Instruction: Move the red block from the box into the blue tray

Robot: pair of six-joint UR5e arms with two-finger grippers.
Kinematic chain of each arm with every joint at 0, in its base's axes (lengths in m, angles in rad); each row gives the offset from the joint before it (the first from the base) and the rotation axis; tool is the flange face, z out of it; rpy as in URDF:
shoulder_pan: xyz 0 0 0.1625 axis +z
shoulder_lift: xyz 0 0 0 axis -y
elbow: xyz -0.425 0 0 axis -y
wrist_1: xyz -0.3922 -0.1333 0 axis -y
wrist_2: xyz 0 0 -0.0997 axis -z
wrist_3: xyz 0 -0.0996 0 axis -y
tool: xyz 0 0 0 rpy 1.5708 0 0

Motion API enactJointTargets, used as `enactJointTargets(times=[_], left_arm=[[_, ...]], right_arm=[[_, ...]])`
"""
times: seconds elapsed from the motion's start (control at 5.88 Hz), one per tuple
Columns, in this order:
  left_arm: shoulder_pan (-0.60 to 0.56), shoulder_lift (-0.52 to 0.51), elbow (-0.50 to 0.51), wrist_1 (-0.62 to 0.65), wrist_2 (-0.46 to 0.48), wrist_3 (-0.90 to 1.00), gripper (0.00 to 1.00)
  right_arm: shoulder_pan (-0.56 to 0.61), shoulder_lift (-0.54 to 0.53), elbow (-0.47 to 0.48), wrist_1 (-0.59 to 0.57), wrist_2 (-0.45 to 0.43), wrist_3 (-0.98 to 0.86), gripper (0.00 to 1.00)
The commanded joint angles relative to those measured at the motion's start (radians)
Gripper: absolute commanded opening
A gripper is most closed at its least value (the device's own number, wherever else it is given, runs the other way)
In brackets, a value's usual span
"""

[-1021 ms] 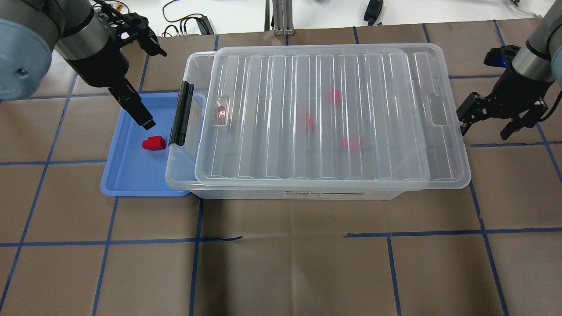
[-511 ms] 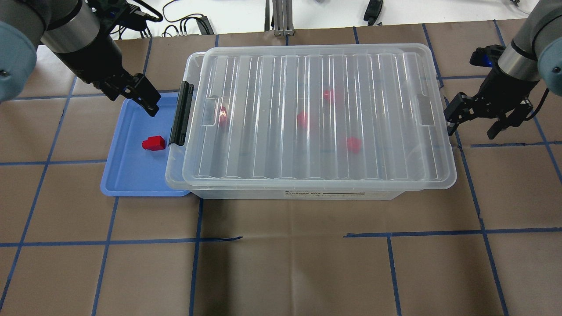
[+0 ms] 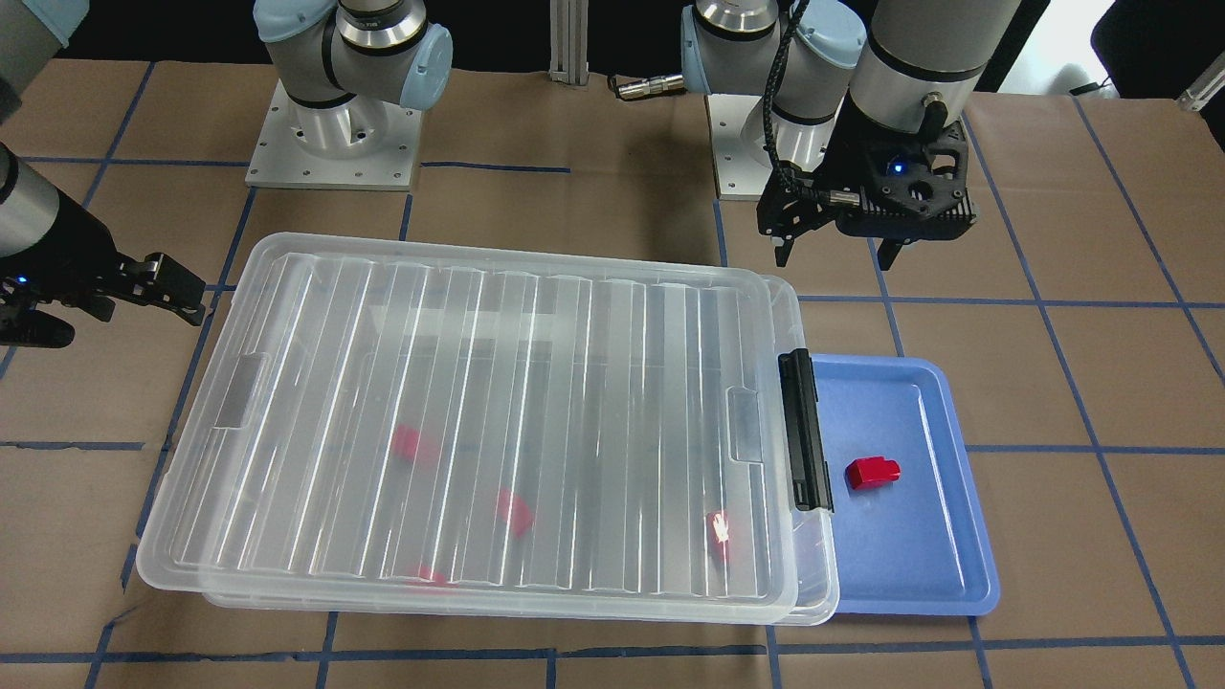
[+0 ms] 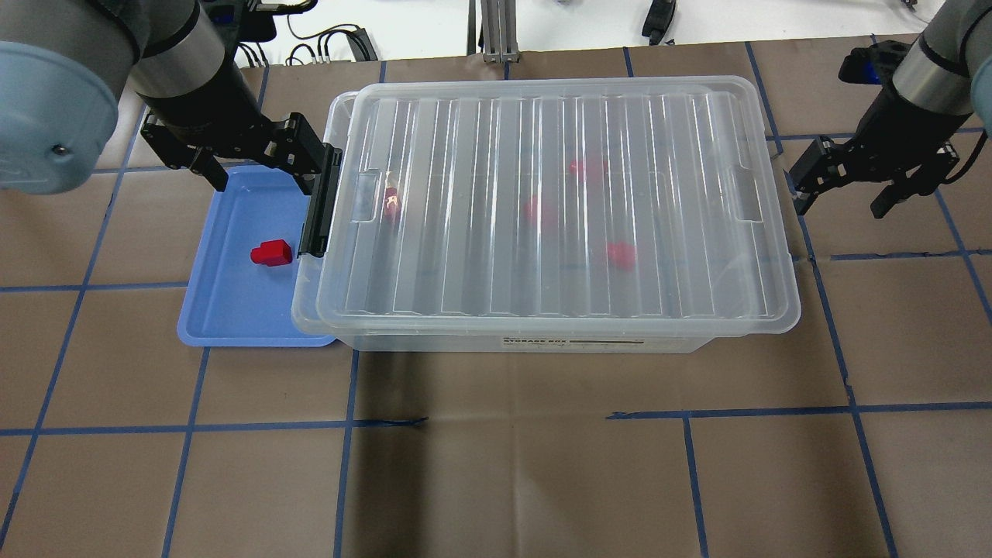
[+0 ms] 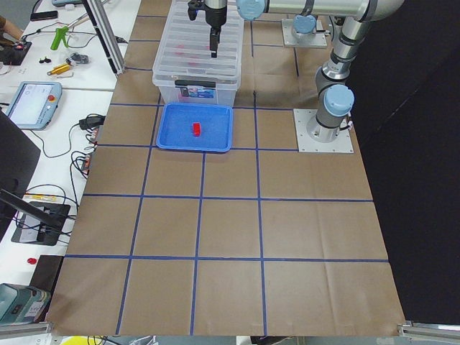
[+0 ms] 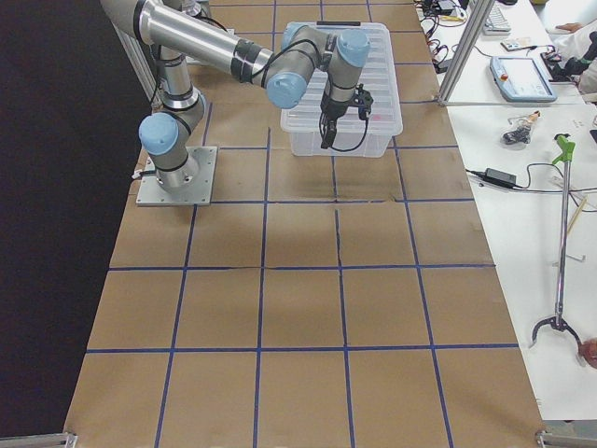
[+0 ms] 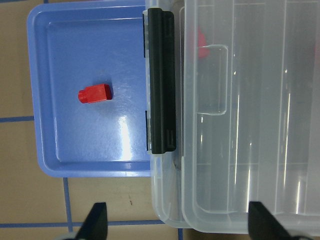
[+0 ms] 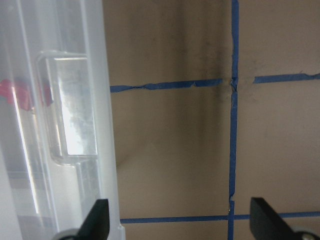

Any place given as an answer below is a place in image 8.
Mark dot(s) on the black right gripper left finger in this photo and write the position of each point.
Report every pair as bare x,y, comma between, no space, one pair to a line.
96,226

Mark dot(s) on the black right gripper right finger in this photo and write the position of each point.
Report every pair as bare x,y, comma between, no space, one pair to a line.
266,224

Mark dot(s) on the clear plastic box lid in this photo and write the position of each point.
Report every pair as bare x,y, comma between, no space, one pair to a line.
57,160

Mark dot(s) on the red block far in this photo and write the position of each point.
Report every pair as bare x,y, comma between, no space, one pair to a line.
21,91

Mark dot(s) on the brown paper table cover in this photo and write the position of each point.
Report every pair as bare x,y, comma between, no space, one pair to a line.
214,102

